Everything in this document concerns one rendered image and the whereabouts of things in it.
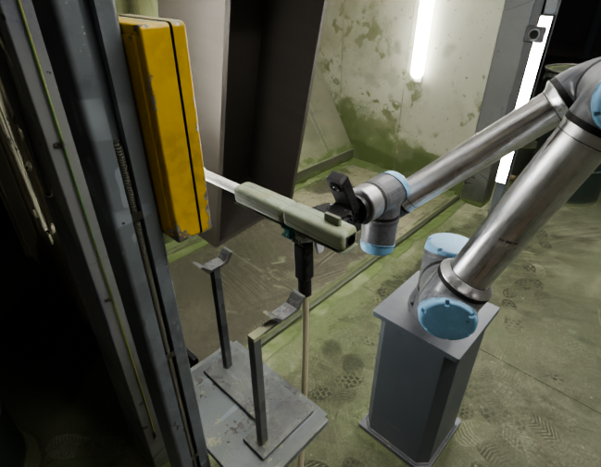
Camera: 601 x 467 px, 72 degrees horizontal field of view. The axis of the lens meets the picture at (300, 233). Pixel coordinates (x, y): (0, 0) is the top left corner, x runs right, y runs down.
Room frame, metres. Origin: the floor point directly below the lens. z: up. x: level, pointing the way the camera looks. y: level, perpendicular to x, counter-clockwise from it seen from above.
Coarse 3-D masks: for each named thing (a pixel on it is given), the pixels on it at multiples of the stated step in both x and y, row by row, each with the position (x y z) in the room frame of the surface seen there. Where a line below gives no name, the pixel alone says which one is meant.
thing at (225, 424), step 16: (208, 384) 0.63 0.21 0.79; (288, 384) 0.63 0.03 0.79; (208, 400) 0.58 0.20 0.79; (224, 400) 0.58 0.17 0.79; (304, 400) 0.58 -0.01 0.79; (208, 416) 0.54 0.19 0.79; (224, 416) 0.54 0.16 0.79; (240, 416) 0.54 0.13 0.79; (320, 416) 0.54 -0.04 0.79; (208, 432) 0.51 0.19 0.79; (224, 432) 0.51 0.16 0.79; (240, 432) 0.51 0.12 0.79; (304, 432) 0.51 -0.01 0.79; (208, 448) 0.47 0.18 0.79; (224, 448) 0.47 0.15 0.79; (240, 448) 0.47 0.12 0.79; (288, 448) 0.47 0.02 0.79; (224, 464) 0.44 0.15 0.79; (240, 464) 0.44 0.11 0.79; (256, 464) 0.44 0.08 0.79; (272, 464) 0.44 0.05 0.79
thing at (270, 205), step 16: (208, 176) 0.91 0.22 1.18; (240, 192) 0.81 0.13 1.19; (256, 192) 0.79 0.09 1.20; (272, 192) 0.79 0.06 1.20; (256, 208) 0.77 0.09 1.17; (272, 208) 0.73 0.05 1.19; (288, 208) 0.71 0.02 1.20; (304, 208) 0.71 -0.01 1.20; (288, 224) 0.70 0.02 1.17; (304, 224) 0.67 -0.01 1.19; (320, 224) 0.65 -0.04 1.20; (336, 224) 0.64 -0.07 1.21; (320, 240) 0.64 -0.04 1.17; (336, 240) 0.62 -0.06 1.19; (304, 256) 0.69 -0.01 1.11; (304, 272) 0.69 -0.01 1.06; (304, 288) 0.69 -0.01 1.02
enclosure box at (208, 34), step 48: (192, 0) 1.64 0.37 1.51; (240, 0) 2.11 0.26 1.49; (288, 0) 2.15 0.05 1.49; (192, 48) 1.66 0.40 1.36; (240, 48) 2.15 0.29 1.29; (288, 48) 2.15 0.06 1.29; (240, 96) 2.20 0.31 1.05; (288, 96) 2.16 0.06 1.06; (240, 144) 2.25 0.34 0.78; (288, 144) 2.16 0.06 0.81; (288, 192) 2.17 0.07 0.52
